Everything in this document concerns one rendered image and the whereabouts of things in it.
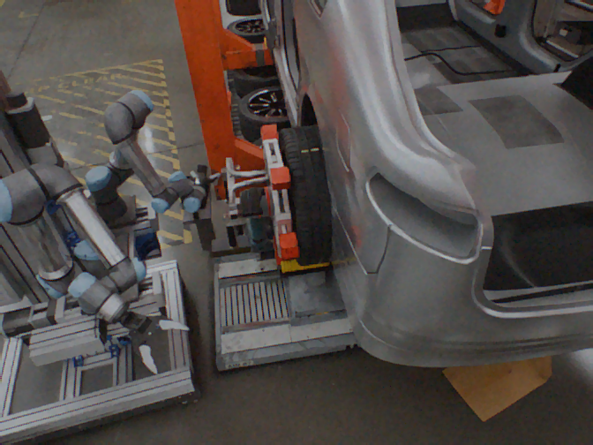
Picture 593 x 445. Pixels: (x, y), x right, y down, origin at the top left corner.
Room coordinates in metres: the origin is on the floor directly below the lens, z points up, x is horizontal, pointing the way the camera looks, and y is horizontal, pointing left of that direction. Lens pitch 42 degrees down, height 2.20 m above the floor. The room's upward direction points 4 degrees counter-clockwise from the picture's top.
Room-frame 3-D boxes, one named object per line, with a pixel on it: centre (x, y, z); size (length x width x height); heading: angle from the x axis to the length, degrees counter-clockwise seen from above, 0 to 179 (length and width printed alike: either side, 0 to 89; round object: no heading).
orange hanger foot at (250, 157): (2.23, 0.07, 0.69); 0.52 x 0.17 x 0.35; 97
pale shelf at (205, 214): (2.24, 0.63, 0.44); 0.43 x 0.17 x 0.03; 7
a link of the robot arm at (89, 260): (1.22, 0.79, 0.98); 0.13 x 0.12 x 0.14; 134
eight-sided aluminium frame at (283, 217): (1.66, 0.09, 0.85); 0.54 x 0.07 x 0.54; 7
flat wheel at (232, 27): (5.31, 0.34, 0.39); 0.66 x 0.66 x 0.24
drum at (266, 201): (1.66, 0.16, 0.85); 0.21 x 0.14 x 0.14; 97
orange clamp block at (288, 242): (1.35, 0.04, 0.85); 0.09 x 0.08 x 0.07; 7
